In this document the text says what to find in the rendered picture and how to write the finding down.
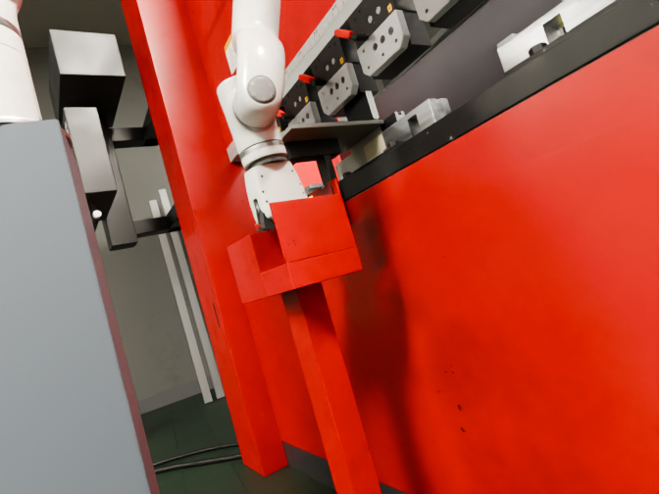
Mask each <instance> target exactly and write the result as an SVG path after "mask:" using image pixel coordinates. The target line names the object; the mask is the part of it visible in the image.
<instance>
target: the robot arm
mask: <svg viewBox="0 0 659 494"><path fill-rule="evenodd" d="M22 4H23V0H0V124H13V123H24V122H35V121H42V118H41V114H40V110H39V106H38V102H37V98H36V94H35V90H34V86H33V82H32V78H31V74H30V70H29V66H28V62H27V58H26V53H25V47H24V43H23V39H22V35H21V31H20V27H19V23H18V12H19V10H20V8H21V6H22ZM279 15H280V0H233V4H232V25H231V43H232V48H233V50H234V52H235V54H236V55H237V71H236V75H234V76H232V77H229V78H228V79H226V80H224V81H223V82H222V83H221V84H220V85H219V87H218V89H217V94H218V97H219V100H220V103H221V105H222V108H223V111H224V114H225V116H226V119H227V122H228V127H229V129H230V132H231V135H232V138H233V140H234V143H235V146H236V149H237V152H238V154H239V157H240V160H241V163H242V166H243V167H244V169H245V170H246V171H247V172H246V173H245V174H244V177H245V185H246V190H247V195H248V199H249V203H250V207H251V210H252V213H253V216H254V219H255V221H256V223H257V224H259V225H260V226H261V228H262V229H263V230H273V231H275V232H277V230H276V226H275V223H274V219H273V216H272V212H271V209H270V205H269V203H272V202H279V201H287V200H295V199H302V198H307V195H306V192H305V190H304V187H303V185H302V183H301V181H300V178H299V176H298V174H297V173H296V171H295V169H294V167H293V165H292V164H291V163H290V162H289V161H288V160H287V159H286V158H285V156H287V152H286V150H285V147H284V144H283V141H282V139H281V136H280V133H279V129H278V125H277V121H276V116H277V114H278V112H279V108H280V104H281V100H282V94H283V84H284V69H285V54H284V48H283V45H282V43H281V42H280V41H279Z"/></svg>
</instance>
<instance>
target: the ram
mask: <svg viewBox="0 0 659 494"><path fill-rule="evenodd" d="M335 1H336V0H280V15H279V41H280V42H281V43H282V45H283V48H284V54H285V69H286V68H287V67H288V65H289V64H290V63H291V61H292V60H293V59H294V57H295V56H296V55H297V53H298V52H299V51H300V49H301V48H302V46H303V45H304V44H305V42H306V41H307V40H308V38H309V37H310V36H311V34H312V33H313V32H314V30H315V29H316V28H317V26H318V25H319V23H320V22H321V21H322V19H323V18H324V17H325V15H326V14H327V13H328V11H329V10H330V8H331V7H332V6H333V4H334V3H335ZM361 1H362V0H349V1H348V3H347V4H346V5H345V6H344V8H343V9H342V10H341V12H340V13H339V14H338V16H337V17H336V18H335V19H334V21H333V22H332V23H331V25H330V26H329V27H328V29H327V30H326V31H325V33H324V34H323V35H322V36H321V38H320V39H319V40H318V42H317V43H316V44H315V45H314V47H313V48H312V49H311V51H310V52H309V53H308V55H307V56H306V57H305V58H304V60H303V61H302V62H301V64H300V65H299V66H298V67H297V69H296V70H295V71H294V73H293V74H292V75H291V76H290V78H289V79H288V80H287V82H286V83H285V84H284V85H283V94H282V98H283V97H284V96H285V94H286V93H287V92H288V91H289V89H290V88H291V87H292V86H293V84H294V83H295V82H296V81H297V79H298V76H299V75H300V74H313V72H312V69H311V63H312V62H313V61H314V60H315V58H316V57H317V56H318V55H319V53H320V52H321V51H322V50H323V48H324V47H325V46H326V45H327V43H328V42H329V41H330V40H331V38H332V37H333V36H334V31H335V30H336V29H346V30H351V27H350V24H349V21H348V17H349V16H350V15H351V14H352V12H353V11H354V10H355V9H356V8H357V6H358V5H359V4H360V3H361ZM185 2H186V6H187V9H188V13H189V16H190V19H191V23H192V26H193V30H194V33H195V37H196V41H197V44H198V48H199V51H200V55H201V59H202V62H203V66H204V69H205V73H206V76H207V79H208V83H209V86H210V90H211V93H212V97H213V101H214V104H215V108H216V111H217V115H218V119H219V122H220V126H221V129H222V133H223V137H224V140H225V144H226V146H227V149H228V147H229V146H230V144H231V143H232V141H233V138H232V135H231V132H230V129H229V127H228V122H227V119H226V116H225V114H224V111H223V108H222V105H221V103H220V100H219V97H218V94H217V89H218V87H219V85H220V84H221V83H222V82H223V81H224V80H226V79H228V78H229V77H232V76H234V75H236V71H237V67H236V68H235V70H234V72H233V74H232V75H231V71H230V68H229V64H228V58H227V55H226V51H225V46H226V44H227V42H228V38H229V36H230V35H231V25H232V4H233V0H185ZM285 69H284V70H285ZM228 157H229V160H230V162H231V163H235V162H241V160H240V157H239V154H238V152H237V149H236V147H235V148H234V149H233V151H232V152H231V153H230V154H229V156H228Z"/></svg>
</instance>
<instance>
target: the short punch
mask: <svg viewBox="0 0 659 494"><path fill-rule="evenodd" d="M344 111H345V114H346V117H347V120H348V121H349V122H355V121H373V120H377V119H378V118H379V114H378V111H377V108H376V104H375V101H374V98H373V95H372V91H365V92H363V93H362V94H361V95H360V96H359V97H358V98H357V99H356V100H355V101H354V102H352V103H351V104H350V105H349V106H348V107H347V108H346V109H345V110H344Z"/></svg>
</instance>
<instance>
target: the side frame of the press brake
mask: <svg viewBox="0 0 659 494"><path fill-rule="evenodd" d="M121 3H122V7H123V11H124V15H125V18H126V22H127V29H128V32H129V36H130V40H131V44H132V48H133V51H134V55H135V59H136V63H137V65H138V69H139V73H140V77H141V80H142V84H143V88H144V92H145V95H146V99H147V103H148V107H149V110H150V114H151V118H152V122H153V124H154V128H155V132H156V136H157V140H158V143H159V147H160V151H161V155H162V158H163V162H164V166H165V170H166V173H167V177H168V181H169V185H170V187H171V191H172V195H173V199H174V202H175V206H176V210H177V216H178V220H179V224H180V228H181V232H182V235H183V239H184V243H185V247H186V250H187V254H188V258H189V262H190V264H191V268H192V272H193V276H194V279H195V283H196V287H197V291H198V294H199V298H200V302H201V306H202V309H203V313H204V317H205V321H206V324H207V327H208V331H209V335H210V339H211V342H212V346H213V350H214V354H215V357H216V361H217V365H218V369H219V372H220V376H221V380H222V384H223V387H224V390H225V394H226V398H227V401H228V408H229V412H230V416H231V419H232V423H233V427H234V431H235V434H236V438H237V442H238V446H239V449H240V453H241V457H242V461H243V463H244V464H245V465H247V466H248V467H250V468H251V469H253V470H255V471H257V472H258V473H260V474H261V475H263V476H264V477H266V476H268V475H270V474H272V473H274V472H276V471H277V470H279V469H282V468H284V467H286V466H288V462H287V459H286V455H285V452H284V449H283V445H282V441H281V440H280V436H279V430H278V426H277V423H276V419H275V415H274V412H273V408H272V405H271V401H270V397H269V394H268V390H267V386H266V383H265V379H264V376H263V373H262V369H261V365H260V362H259V358H258V354H257V351H256V347H255V343H254V340H253V336H252V332H251V329H250V325H249V321H248V318H247V315H246V311H245V308H244V305H242V303H241V299H240V296H239V292H238V288H237V285H236V281H235V277H234V274H233V270H232V267H231V263H230V259H229V256H228V249H227V247H229V246H230V245H231V244H233V243H235V242H237V241H238V240H240V239H242V238H244V237H245V236H247V235H249V234H252V233H257V230H256V226H255V223H256V221H255V219H254V216H253V213H252V210H251V207H250V203H249V199H248V195H247V190H246V185H245V177H244V174H245V173H246V172H247V171H246V170H245V169H244V167H243V166H242V163H241V162H235V163H231V162H230V160H229V157H228V151H227V146H226V144H225V140H224V137H223V133H222V129H221V126H220V122H219V119H218V115H217V111H216V108H215V104H214V101H213V97H212V93H211V90H210V86H209V83H208V79H207V76H206V73H205V69H204V66H203V62H202V59H201V55H200V51H199V48H198V44H197V41H196V37H195V33H194V30H193V26H192V23H191V19H190V16H189V13H188V9H187V6H186V2H185V0H121ZM293 167H294V169H295V171H296V173H297V174H298V176H299V178H300V181H301V183H302V185H303V187H304V188H305V187H307V186H308V185H309V184H315V183H316V184H318V183H322V179H321V176H320V172H319V169H318V166H317V162H316V161H312V162H303V163H296V164H295V165H294V166H293Z"/></svg>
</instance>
